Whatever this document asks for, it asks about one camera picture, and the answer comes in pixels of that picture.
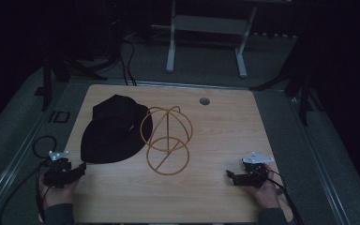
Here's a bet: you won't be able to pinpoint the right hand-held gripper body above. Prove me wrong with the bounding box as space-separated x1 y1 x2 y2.
233 151 277 189

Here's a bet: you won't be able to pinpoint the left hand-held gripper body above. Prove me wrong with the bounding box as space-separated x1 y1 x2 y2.
43 150 77 189

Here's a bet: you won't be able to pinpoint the black bucket hat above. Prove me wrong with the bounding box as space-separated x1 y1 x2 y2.
80 94 154 165

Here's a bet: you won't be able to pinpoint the gold wire hat stand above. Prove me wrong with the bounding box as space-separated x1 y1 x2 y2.
140 105 194 176

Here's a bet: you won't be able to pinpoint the person's left hand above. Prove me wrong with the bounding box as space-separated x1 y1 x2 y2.
38 172 80 211

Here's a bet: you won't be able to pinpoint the person's right hand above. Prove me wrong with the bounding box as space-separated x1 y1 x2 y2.
248 163 283 210

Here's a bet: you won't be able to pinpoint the black tripod stand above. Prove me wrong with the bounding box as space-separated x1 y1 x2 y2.
40 46 121 113
248 43 324 128

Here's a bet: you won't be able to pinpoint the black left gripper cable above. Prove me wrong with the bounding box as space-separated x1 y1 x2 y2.
0 134 58 225

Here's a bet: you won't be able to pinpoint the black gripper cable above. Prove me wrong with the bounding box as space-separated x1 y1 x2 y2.
0 134 58 225
265 170 305 225

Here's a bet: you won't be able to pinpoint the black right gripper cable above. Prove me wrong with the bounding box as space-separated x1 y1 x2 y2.
265 170 305 225

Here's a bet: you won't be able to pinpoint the black floor cables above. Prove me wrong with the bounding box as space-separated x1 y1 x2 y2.
117 38 139 87

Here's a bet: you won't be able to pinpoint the white metal desk frame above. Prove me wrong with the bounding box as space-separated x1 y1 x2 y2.
165 0 259 79

